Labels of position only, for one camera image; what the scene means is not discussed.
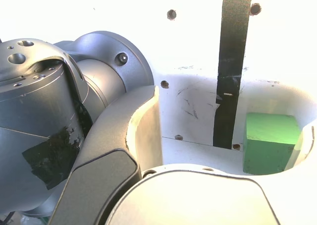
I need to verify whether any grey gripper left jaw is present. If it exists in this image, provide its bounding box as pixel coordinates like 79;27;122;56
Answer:
49;85;163;225

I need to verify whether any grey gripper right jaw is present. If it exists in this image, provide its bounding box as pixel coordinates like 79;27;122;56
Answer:
95;125;317;225

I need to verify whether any green cube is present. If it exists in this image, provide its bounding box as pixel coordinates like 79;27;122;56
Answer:
242;112;304;175

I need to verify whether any black tape strip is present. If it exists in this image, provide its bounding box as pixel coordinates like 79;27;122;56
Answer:
212;0;253;150

